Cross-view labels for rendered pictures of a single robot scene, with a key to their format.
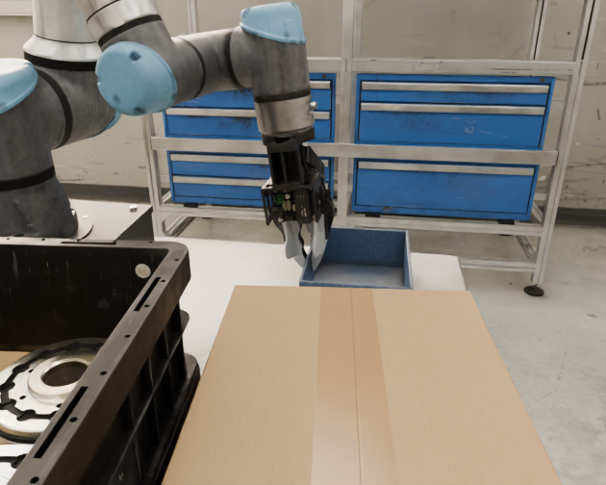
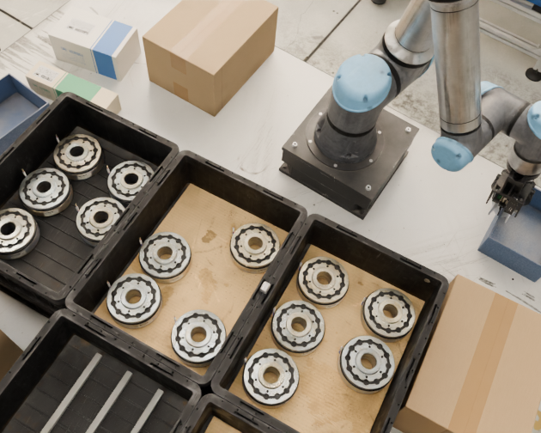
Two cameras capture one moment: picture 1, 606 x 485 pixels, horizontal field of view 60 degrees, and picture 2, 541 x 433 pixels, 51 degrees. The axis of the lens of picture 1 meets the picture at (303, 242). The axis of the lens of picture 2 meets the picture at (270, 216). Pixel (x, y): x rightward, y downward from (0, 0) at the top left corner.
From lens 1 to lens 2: 88 cm
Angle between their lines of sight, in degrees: 39
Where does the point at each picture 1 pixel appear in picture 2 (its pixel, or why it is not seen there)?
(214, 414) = (437, 351)
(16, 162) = (363, 127)
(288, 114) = (529, 168)
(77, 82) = (410, 72)
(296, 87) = not seen: outside the picture
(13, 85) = (379, 97)
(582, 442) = not seen: outside the picture
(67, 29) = (418, 46)
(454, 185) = not seen: outside the picture
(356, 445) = (478, 384)
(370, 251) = not seen: outside the picture
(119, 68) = (447, 155)
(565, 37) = not seen: outside the picture
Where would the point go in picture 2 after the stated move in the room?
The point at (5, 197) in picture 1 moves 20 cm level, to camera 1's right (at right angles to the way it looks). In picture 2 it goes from (349, 139) to (434, 173)
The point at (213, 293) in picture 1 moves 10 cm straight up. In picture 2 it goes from (435, 199) to (449, 177)
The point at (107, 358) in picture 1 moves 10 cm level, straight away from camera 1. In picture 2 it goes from (419, 347) to (413, 294)
